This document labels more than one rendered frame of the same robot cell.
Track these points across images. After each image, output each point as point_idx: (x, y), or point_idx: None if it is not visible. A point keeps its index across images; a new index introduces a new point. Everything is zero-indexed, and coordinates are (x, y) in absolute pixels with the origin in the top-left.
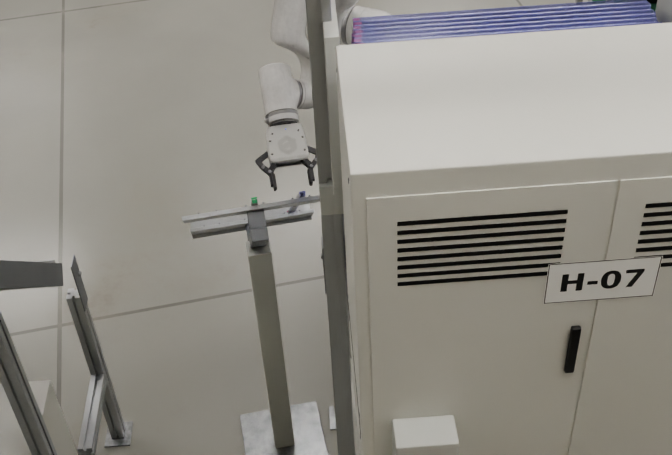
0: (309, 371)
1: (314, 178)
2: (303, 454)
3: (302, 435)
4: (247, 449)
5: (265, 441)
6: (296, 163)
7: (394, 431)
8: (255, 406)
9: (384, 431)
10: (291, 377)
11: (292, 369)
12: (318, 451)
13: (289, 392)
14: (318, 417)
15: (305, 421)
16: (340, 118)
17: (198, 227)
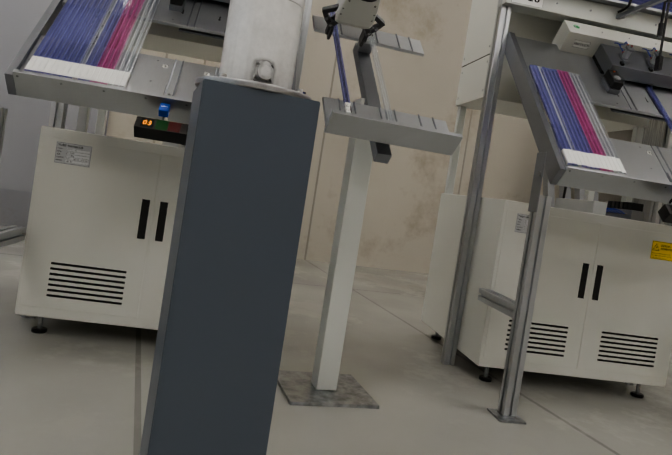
0: (301, 426)
1: (325, 29)
2: (300, 377)
3: (303, 385)
4: (360, 387)
5: (343, 388)
6: (345, 24)
7: None
8: (364, 412)
9: None
10: (325, 425)
11: (325, 431)
12: (285, 376)
13: (324, 415)
14: (286, 391)
15: (301, 392)
16: None
17: (437, 119)
